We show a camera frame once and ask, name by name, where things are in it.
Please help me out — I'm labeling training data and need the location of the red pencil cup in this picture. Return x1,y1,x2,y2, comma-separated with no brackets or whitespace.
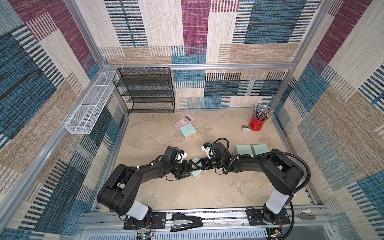
249,117,266,132

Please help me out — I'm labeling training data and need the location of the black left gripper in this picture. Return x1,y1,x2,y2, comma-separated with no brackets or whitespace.
170,160,201,180

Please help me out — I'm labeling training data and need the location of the black stapler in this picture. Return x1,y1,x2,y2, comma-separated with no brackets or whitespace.
170,214,203,233

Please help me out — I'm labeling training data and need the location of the black wire shelf rack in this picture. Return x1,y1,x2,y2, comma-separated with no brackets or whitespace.
113,67,175,114

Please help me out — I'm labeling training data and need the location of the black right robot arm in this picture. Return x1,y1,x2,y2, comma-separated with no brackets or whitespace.
192,138,311,225

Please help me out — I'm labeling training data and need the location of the white mesh wall basket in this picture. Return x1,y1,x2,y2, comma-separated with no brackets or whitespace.
65,72,115,135

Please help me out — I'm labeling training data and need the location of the mint drawer jewelry box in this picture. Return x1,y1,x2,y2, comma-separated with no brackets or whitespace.
252,144,270,155

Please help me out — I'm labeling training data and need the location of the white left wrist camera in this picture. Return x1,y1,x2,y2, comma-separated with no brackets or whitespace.
175,150,188,163

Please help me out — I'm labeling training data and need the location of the white tape dispenser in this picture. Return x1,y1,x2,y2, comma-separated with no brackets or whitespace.
242,126,252,132

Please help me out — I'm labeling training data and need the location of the pink calculator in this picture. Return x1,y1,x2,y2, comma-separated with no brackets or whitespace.
174,114,195,130

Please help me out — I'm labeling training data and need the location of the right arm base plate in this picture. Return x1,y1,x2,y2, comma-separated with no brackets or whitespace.
246,208,292,226

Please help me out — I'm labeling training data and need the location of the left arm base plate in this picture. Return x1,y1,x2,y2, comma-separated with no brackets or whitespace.
123,212,166,230

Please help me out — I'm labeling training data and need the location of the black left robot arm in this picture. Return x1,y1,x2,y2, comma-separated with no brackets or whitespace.
97,146,202,228

